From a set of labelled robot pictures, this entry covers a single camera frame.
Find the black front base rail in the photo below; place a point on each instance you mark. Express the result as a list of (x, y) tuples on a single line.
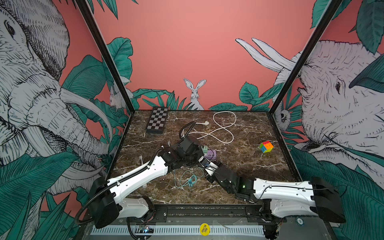
[(160, 213)]

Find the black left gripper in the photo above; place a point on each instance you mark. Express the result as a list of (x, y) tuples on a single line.
[(198, 151)]

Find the black white chessboard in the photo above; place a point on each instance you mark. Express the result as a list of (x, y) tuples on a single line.
[(157, 121)]

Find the purple power strip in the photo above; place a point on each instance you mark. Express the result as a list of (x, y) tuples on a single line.
[(211, 155)]

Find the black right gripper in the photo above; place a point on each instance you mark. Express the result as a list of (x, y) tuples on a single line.
[(210, 179)]

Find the black frame post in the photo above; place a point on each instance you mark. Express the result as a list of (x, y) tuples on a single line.
[(324, 21), (97, 36)]

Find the colourful puzzle cube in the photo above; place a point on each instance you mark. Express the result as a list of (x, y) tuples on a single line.
[(266, 146)]

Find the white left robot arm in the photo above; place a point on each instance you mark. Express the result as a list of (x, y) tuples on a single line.
[(108, 199)]

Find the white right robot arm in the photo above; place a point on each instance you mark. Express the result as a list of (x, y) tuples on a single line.
[(315, 197)]

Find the yellow round sticker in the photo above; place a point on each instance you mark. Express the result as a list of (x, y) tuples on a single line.
[(205, 229)]

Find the black right frame post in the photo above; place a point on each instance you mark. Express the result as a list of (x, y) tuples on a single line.
[(324, 21)]

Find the white ribbed cable duct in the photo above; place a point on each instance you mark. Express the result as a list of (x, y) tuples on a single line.
[(173, 230)]

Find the black left frame post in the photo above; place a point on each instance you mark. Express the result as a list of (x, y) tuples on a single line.
[(97, 36)]

